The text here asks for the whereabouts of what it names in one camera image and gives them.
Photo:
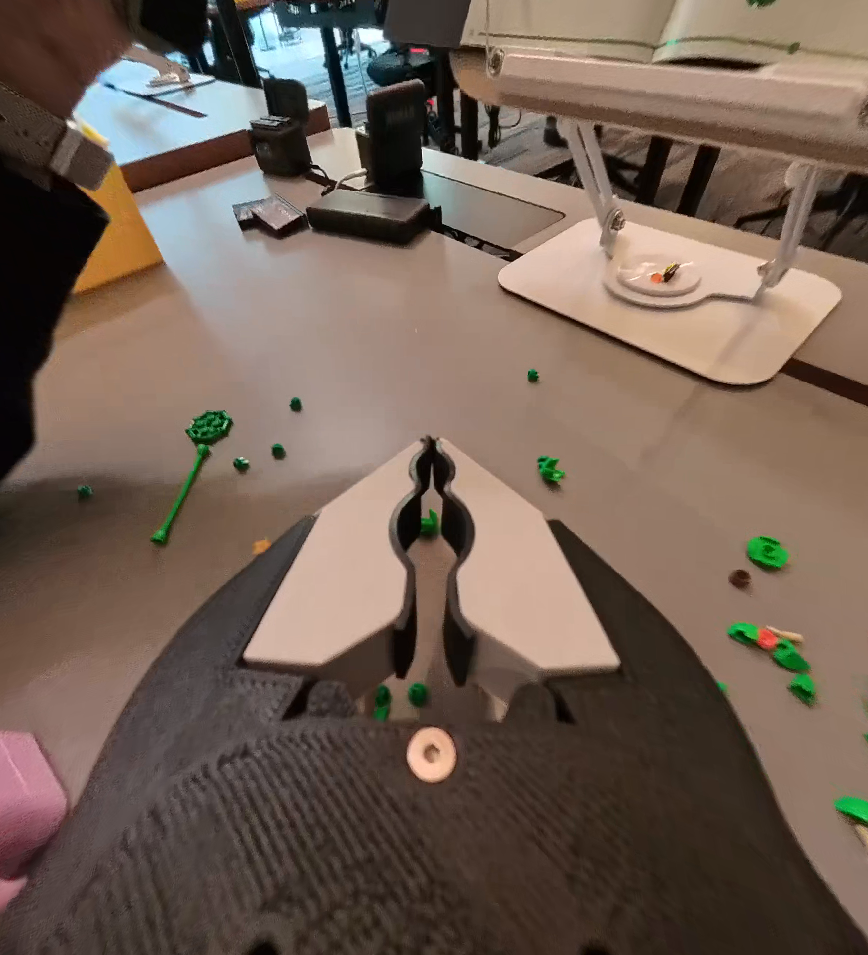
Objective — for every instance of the green round toy plate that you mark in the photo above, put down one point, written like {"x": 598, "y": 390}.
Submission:
{"x": 768, "y": 553}

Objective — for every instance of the person's left forearm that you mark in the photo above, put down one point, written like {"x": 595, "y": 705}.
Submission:
{"x": 1, "y": 298}

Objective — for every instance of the green spiky toy leaf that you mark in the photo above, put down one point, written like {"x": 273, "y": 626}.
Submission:
{"x": 550, "y": 468}

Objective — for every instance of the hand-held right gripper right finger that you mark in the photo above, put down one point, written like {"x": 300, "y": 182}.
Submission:
{"x": 531, "y": 597}

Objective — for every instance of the black charger block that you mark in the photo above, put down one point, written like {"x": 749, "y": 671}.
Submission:
{"x": 279, "y": 145}

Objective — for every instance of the small orange black toy piece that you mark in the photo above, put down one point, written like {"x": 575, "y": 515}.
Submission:
{"x": 665, "y": 272}

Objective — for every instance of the pink plastic toy block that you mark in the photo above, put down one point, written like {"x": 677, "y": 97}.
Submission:
{"x": 1, "y": 798}

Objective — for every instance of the small dark flat device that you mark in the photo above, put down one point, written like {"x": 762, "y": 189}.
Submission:
{"x": 274, "y": 215}

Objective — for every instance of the black flat box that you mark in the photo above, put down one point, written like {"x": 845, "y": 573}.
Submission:
{"x": 367, "y": 216}

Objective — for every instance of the white desk gadget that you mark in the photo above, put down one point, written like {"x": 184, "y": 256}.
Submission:
{"x": 173, "y": 74}

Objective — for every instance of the white book stand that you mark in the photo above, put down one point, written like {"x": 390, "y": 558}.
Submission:
{"x": 702, "y": 328}

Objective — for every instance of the green toy stem with web head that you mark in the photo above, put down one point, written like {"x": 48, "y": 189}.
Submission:
{"x": 210, "y": 429}

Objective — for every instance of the yellow box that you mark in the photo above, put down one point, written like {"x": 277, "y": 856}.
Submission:
{"x": 124, "y": 239}

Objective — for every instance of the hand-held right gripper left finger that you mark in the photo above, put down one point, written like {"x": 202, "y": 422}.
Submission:
{"x": 337, "y": 589}

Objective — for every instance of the small brown round stud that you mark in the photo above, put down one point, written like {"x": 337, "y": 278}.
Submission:
{"x": 740, "y": 578}

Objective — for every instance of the wooden desk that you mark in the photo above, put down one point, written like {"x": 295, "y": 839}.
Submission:
{"x": 173, "y": 123}

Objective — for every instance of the black upright speaker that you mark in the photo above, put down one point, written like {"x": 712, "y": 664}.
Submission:
{"x": 395, "y": 142}

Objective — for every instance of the person's left hand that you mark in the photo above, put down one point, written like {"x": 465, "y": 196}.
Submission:
{"x": 24, "y": 37}

